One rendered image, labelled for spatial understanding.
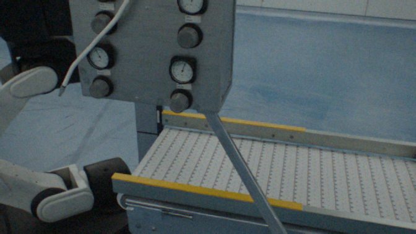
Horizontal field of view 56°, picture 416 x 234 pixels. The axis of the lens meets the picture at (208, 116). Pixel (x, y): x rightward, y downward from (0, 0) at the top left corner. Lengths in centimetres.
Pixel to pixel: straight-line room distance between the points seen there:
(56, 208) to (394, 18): 497
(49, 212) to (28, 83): 50
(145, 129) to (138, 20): 50
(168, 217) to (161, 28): 37
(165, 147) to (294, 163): 29
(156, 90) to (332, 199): 39
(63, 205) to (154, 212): 86
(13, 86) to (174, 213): 77
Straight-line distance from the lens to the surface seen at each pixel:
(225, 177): 79
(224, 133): 61
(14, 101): 137
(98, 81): 60
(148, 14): 55
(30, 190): 157
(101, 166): 164
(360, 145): 93
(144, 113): 99
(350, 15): 573
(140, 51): 57
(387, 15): 576
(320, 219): 69
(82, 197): 158
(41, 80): 135
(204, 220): 73
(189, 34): 51
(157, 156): 86
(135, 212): 77
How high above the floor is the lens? 126
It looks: 27 degrees down
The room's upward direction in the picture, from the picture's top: 1 degrees clockwise
